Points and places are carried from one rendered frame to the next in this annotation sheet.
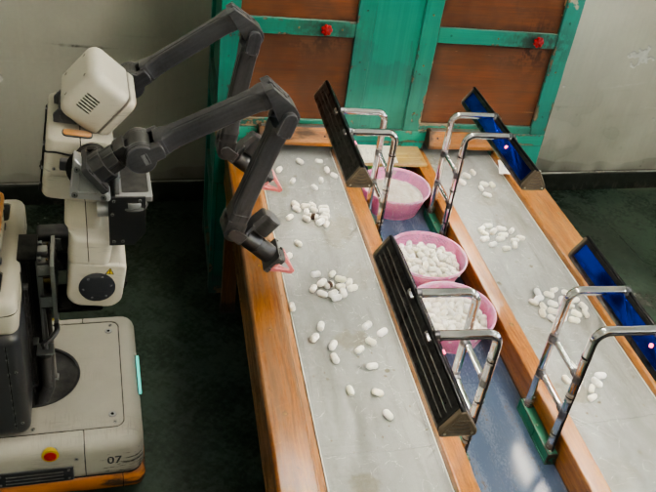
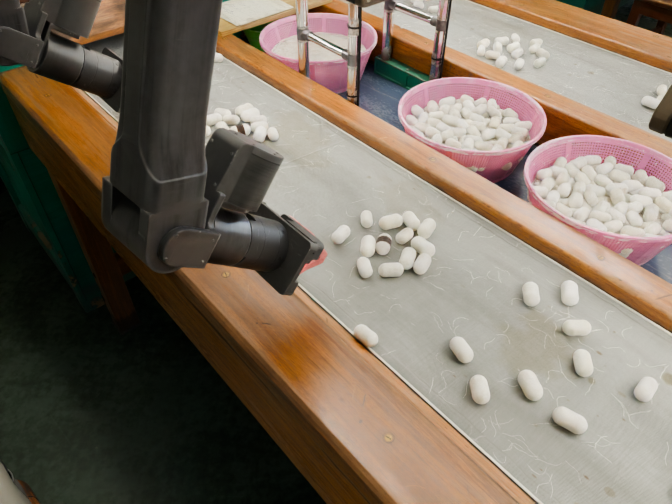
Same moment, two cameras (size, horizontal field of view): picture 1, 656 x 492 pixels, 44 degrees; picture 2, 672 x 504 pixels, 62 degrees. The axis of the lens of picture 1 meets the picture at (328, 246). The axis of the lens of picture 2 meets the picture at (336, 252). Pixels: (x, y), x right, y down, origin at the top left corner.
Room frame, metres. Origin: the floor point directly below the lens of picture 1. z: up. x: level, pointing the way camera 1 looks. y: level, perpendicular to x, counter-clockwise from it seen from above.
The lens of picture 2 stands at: (1.49, 0.29, 1.29)
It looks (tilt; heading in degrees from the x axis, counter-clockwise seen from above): 44 degrees down; 334
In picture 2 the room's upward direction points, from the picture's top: straight up
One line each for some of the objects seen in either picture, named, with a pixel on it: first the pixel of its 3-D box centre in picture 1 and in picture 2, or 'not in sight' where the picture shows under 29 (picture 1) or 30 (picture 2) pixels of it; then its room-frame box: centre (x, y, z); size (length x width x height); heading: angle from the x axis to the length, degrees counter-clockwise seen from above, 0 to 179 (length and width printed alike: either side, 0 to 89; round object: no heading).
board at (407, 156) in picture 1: (382, 155); (262, 7); (2.84, -0.16, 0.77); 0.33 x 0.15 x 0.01; 105
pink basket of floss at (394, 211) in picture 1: (393, 195); (318, 55); (2.63, -0.22, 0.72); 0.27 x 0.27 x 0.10
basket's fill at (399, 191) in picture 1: (392, 197); (318, 60); (2.63, -0.22, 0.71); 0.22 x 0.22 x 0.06
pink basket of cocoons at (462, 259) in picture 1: (425, 265); (467, 133); (2.20, -0.33, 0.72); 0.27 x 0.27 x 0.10
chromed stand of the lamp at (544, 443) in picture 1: (587, 374); not in sight; (1.57, -0.70, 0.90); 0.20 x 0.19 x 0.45; 15
